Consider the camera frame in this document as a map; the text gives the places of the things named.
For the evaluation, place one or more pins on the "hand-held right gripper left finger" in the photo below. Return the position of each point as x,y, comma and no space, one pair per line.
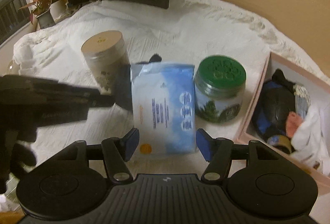
131,142

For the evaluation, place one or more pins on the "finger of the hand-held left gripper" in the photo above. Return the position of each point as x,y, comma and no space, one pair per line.
103,100
64,87

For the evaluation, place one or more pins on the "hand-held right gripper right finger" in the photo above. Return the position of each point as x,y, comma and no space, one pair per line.
205,145

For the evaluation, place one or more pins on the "dark cloth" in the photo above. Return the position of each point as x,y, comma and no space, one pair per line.
123,85

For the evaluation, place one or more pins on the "blue tissue packet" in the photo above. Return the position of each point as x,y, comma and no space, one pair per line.
162,110

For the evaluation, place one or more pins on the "pink cardboard box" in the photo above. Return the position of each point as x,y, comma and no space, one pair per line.
247,121

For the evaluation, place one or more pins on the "black and blue mouse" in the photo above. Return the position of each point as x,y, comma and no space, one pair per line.
275,108

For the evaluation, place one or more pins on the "white glove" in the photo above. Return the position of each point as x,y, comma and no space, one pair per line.
309,131

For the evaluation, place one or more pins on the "cream floral jar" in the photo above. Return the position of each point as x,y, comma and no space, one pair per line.
103,59

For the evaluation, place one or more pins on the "green lid glass jar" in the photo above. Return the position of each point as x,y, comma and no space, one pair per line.
219,100

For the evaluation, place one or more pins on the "grey plant pot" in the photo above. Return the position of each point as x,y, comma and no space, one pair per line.
46,20

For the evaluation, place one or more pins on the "white plant pot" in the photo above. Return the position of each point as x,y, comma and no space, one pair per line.
59,7

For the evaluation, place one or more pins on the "pink leaf plant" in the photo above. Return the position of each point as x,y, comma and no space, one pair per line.
38,0

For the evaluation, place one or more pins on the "pink cloth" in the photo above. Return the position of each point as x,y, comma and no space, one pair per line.
294,123

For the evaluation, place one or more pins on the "dark window railing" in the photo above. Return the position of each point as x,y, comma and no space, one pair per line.
10,12

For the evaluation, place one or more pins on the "white fringed blanket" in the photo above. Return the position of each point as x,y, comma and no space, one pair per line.
167,33

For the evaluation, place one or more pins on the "striped sock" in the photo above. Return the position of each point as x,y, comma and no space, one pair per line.
303,100

